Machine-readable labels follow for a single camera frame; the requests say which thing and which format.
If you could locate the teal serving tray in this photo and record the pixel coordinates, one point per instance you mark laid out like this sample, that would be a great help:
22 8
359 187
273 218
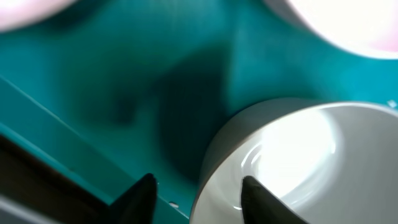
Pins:
107 91

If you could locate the grey bowl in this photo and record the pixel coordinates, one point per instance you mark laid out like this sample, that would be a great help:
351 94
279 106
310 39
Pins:
322 162

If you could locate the grey plastic dish rack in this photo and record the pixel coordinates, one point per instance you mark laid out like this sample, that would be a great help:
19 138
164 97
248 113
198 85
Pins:
13 212

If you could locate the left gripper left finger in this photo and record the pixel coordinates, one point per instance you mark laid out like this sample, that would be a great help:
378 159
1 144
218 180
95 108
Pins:
137 204

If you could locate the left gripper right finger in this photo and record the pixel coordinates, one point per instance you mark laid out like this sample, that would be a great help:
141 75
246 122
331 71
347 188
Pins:
260 206

